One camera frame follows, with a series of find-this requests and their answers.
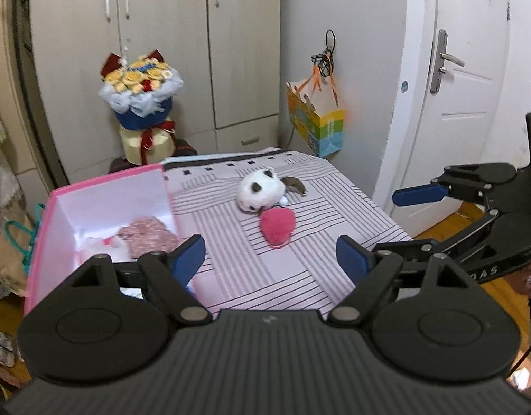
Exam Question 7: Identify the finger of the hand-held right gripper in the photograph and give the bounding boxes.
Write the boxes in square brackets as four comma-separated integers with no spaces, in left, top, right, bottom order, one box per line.
[373,209,502,265]
[392,162,519,208]

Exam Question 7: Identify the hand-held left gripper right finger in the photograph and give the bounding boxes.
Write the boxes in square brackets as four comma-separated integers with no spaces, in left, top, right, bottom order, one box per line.
[326,234,466,327]

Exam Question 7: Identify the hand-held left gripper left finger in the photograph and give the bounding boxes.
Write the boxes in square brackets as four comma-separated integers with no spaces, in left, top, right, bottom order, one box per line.
[69,234,214,326]

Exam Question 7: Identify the mauve knitted plush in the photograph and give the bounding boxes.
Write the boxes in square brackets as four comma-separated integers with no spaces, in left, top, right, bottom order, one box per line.
[119,217,183,258]

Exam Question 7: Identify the pink round plush toy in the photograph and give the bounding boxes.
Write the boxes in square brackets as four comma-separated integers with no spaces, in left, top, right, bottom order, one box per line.
[259,207,298,250]

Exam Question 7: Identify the white fluffy cloth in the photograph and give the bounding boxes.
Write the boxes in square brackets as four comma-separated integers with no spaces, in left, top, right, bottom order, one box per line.
[77,233,133,265]

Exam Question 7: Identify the pink cardboard box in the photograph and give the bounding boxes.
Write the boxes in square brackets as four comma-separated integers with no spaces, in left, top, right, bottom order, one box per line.
[24,164,198,316]

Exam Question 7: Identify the striped table cloth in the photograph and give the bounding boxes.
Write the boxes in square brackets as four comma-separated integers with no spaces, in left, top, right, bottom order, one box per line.
[159,148,415,314]

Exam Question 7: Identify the white door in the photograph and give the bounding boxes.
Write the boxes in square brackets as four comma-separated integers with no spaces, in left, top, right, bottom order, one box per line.
[391,0,516,235]

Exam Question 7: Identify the white and black plush toy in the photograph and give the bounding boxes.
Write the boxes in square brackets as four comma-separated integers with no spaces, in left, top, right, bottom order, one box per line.
[236,168,308,215]

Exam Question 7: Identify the colourful paper gift bag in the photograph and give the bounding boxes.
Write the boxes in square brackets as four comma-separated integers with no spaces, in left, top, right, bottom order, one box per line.
[285,52,348,159]

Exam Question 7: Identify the cream round box red ribbon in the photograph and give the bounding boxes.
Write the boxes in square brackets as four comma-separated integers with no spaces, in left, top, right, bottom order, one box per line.
[119,119,178,166]

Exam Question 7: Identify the flower bouquet blue wrap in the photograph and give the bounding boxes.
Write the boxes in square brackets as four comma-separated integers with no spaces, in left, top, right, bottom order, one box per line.
[99,49,184,130]

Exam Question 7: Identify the white wardrobe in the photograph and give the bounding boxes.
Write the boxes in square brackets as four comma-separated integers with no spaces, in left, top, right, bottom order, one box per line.
[28,0,283,182]

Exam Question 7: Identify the black cable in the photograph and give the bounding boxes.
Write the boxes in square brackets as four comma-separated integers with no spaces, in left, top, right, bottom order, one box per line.
[507,328,531,375]

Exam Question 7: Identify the silver door handle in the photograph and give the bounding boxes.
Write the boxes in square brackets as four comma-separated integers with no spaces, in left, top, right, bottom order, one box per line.
[430,29,466,95]

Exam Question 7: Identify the wall hook with hair ties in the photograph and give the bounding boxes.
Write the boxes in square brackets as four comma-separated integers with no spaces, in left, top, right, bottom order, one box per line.
[311,29,338,79]

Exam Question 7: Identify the brown paper bag teal handles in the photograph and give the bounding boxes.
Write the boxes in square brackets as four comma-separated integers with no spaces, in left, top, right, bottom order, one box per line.
[0,201,47,300]

